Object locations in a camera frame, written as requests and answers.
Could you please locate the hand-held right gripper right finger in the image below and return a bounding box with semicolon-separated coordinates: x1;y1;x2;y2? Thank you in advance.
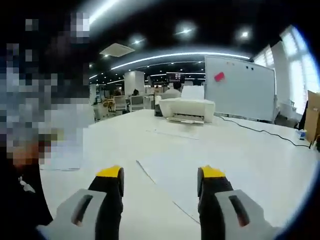
196;164;284;240

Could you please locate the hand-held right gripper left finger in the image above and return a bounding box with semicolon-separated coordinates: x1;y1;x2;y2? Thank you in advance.
35;164;125;240

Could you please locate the stack of white printing papers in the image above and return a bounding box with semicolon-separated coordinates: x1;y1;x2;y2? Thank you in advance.
135;149;253;225

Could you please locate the person's black shirt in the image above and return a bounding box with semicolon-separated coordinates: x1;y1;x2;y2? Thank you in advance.
0;159;55;240

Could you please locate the white worn device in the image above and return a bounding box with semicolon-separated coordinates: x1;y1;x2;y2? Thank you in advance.
18;176;36;193

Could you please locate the white table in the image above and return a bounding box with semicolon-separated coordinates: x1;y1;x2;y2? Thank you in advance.
39;108;318;240

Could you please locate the brown cardboard box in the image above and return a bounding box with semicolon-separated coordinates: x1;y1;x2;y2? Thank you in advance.
303;89;320;143

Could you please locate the whiteboard on stand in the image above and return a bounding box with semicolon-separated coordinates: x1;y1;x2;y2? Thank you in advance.
203;55;277;123

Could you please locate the white printer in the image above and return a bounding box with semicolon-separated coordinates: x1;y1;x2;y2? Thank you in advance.
158;86;216;125

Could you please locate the grey mesh office chair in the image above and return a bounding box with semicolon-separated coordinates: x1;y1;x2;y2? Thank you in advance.
113;95;127;111
130;95;146;112

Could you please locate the dark bottle beside printer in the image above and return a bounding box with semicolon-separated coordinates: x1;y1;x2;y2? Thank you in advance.
154;96;163;117

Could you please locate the white square pillar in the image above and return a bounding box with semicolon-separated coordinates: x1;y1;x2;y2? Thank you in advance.
124;70;146;96

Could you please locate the window with white blinds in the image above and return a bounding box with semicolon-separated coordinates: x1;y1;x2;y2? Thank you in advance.
253;24;316;113

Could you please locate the dark hanging display screen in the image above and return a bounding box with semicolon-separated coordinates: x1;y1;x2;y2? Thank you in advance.
166;72;186;82

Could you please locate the ceiling air vent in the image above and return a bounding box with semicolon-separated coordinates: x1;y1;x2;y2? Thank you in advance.
99;42;136;58

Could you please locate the black power cable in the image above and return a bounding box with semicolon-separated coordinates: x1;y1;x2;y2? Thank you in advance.
216;114;312;148

